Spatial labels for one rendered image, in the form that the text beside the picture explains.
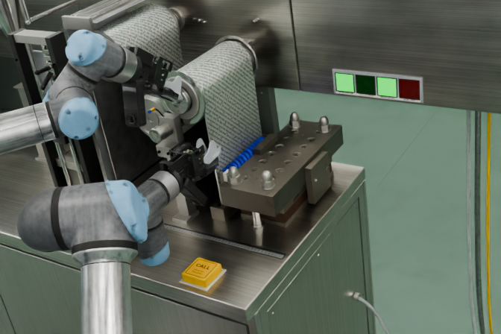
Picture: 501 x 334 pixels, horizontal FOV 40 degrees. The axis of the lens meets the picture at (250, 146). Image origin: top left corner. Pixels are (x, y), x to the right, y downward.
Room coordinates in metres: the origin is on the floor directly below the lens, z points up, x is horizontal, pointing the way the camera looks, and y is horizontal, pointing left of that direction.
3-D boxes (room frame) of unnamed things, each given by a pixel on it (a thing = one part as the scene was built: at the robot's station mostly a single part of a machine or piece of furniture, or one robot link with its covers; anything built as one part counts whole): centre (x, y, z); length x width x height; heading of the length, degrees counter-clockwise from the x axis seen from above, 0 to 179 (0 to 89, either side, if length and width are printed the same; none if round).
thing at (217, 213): (1.68, 0.03, 0.92); 0.28 x 0.04 x 0.04; 144
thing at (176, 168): (1.49, 0.17, 1.12); 0.12 x 0.08 x 0.09; 144
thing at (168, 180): (1.42, 0.22, 1.11); 0.08 x 0.05 x 0.08; 54
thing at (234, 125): (1.68, 0.03, 1.11); 0.23 x 0.01 x 0.18; 144
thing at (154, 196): (1.36, 0.27, 1.11); 0.11 x 0.08 x 0.09; 144
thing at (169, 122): (1.61, 0.21, 1.05); 0.06 x 0.05 x 0.31; 144
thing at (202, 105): (1.62, 0.15, 1.25); 0.15 x 0.01 x 0.15; 54
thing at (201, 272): (1.33, 0.16, 0.91); 0.07 x 0.07 x 0.02; 54
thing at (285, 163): (1.64, -0.09, 1.00); 0.40 x 0.16 x 0.06; 144
